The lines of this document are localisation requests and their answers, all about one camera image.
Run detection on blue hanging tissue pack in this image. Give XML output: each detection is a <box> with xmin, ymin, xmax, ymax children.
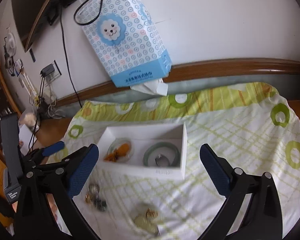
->
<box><xmin>74</xmin><ymin>0</ymin><xmax>172</xmax><ymax>95</ymax></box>

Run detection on white power strip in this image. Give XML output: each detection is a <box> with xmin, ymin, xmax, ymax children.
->
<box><xmin>19</xmin><ymin>72</ymin><xmax>39</xmax><ymax>106</ymax></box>

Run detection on amber bead necklace with pendant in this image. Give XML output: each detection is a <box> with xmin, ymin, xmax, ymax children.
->
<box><xmin>103</xmin><ymin>142</ymin><xmax>129</xmax><ymax>162</ymax></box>

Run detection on black power adapter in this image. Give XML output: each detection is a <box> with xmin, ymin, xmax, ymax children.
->
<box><xmin>40</xmin><ymin>64</ymin><xmax>55</xmax><ymax>77</ymax></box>

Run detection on wooden headboard rail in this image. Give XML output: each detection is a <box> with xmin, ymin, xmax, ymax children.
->
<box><xmin>57</xmin><ymin>58</ymin><xmax>300</xmax><ymax>107</ymax></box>

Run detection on green stone silver pendant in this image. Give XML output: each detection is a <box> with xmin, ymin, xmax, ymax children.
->
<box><xmin>93</xmin><ymin>198</ymin><xmax>107</xmax><ymax>212</ymax></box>

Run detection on white vivo cardboard box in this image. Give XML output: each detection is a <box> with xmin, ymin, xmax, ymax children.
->
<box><xmin>96</xmin><ymin>123</ymin><xmax>187</xmax><ymax>180</ymax></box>

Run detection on black hanging cable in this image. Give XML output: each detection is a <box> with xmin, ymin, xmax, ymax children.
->
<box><xmin>59</xmin><ymin>4</ymin><xmax>84</xmax><ymax>108</ymax></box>

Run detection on white wall socket panel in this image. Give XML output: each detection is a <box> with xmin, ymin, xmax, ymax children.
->
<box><xmin>40</xmin><ymin>60</ymin><xmax>62</xmax><ymax>83</ymax></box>

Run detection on pale jade gold pendant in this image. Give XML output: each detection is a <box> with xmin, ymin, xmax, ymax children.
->
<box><xmin>133</xmin><ymin>207</ymin><xmax>159</xmax><ymax>236</ymax></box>

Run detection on green jade bangle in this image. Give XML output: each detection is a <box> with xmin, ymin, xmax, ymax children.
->
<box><xmin>142</xmin><ymin>141</ymin><xmax>181</xmax><ymax>167</ymax></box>

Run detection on wooden wall shelf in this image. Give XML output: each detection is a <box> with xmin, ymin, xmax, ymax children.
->
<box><xmin>11</xmin><ymin>0</ymin><xmax>96</xmax><ymax>54</ymax></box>

